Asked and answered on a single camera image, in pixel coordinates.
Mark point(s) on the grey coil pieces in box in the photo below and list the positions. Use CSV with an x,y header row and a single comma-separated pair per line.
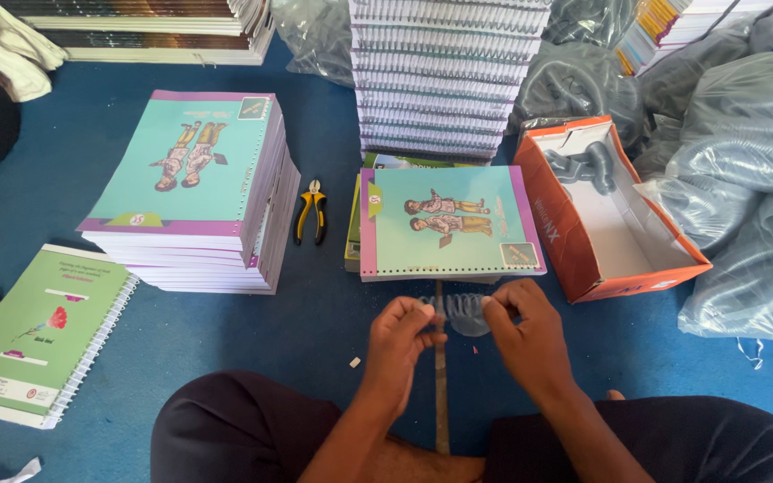
x,y
584,168

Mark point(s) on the white paper strip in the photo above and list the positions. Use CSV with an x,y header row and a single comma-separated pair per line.
x,y
21,471

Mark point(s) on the teal unbound notebook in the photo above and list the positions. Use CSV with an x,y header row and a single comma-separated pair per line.
x,y
450,221

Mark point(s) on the tall stack of spiral-bound notebooks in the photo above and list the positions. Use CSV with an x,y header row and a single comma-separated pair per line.
x,y
440,80

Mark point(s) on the person's dark shorts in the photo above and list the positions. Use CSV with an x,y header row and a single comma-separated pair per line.
x,y
245,429

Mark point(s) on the thin wooden stick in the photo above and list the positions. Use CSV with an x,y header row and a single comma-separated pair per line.
x,y
441,396

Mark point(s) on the person's right hand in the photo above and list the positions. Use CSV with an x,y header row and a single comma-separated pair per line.
x,y
531,342

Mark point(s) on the stack of yellow-edged notebooks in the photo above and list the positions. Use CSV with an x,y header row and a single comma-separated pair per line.
x,y
668,30

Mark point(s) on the stack of teal punched notebooks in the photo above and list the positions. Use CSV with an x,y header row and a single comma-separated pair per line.
x,y
192,188

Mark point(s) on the stack of dark-cover books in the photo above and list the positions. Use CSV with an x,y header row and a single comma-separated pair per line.
x,y
151,30

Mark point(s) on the green spiral notebook with flower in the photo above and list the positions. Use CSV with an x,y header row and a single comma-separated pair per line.
x,y
37,335

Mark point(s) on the person's left hand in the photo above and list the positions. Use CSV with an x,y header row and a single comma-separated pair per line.
x,y
396,349

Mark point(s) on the white cloth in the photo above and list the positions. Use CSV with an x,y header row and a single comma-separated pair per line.
x,y
4,47

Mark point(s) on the person's right fingers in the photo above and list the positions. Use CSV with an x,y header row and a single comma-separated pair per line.
x,y
504,302

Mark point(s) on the green notebooks under teal notebook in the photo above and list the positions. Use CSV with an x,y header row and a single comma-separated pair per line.
x,y
353,228

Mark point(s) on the yellow black pliers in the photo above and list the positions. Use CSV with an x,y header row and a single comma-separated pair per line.
x,y
311,211

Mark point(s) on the white plastic strips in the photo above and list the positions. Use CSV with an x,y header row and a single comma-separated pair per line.
x,y
765,350

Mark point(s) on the orange cardboard shoe box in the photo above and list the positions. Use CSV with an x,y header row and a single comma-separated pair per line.
x,y
601,228

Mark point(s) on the clear plastic spiral binding coil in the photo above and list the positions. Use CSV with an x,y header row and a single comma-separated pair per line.
x,y
461,314

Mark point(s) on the person's toe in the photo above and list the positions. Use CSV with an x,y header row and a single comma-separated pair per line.
x,y
615,395

